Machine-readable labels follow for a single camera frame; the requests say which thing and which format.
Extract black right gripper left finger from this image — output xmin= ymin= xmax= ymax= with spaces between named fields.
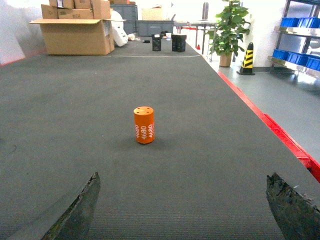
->
xmin=42 ymin=171 xmax=101 ymax=240

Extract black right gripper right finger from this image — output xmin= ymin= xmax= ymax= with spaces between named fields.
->
xmin=266 ymin=173 xmax=320 ymax=240

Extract orange cylindrical cap 4680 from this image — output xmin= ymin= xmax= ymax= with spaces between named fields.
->
xmin=133 ymin=106 xmax=155 ymax=145

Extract steel shelf rack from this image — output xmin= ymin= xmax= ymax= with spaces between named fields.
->
xmin=268 ymin=0 xmax=320 ymax=79

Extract yellow black traffic cone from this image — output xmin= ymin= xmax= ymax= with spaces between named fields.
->
xmin=237 ymin=42 xmax=255 ymax=76

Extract large open cardboard box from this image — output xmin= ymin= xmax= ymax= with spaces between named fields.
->
xmin=30 ymin=18 xmax=115 ymax=56

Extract white foam piece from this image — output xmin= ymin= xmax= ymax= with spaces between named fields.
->
xmin=111 ymin=10 xmax=129 ymax=47

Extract potted green plant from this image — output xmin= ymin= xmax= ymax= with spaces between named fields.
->
xmin=210 ymin=0 xmax=251 ymax=67

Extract black mesh holder left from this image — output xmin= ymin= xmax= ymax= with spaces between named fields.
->
xmin=151 ymin=34 xmax=163 ymax=51

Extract black mesh holder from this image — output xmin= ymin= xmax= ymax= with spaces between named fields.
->
xmin=171 ymin=34 xmax=187 ymax=52
xmin=151 ymin=34 xmax=163 ymax=51

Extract black mesh holder right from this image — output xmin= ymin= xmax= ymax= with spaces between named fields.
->
xmin=171 ymin=34 xmax=187 ymax=52

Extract stacked small cardboard boxes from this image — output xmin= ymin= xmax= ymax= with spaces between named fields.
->
xmin=41 ymin=0 xmax=112 ymax=20

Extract grey plastic crate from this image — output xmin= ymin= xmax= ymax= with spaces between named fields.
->
xmin=110 ymin=4 xmax=175 ymax=37

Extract red conveyor frame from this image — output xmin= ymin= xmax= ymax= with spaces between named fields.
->
xmin=217 ymin=70 xmax=320 ymax=183

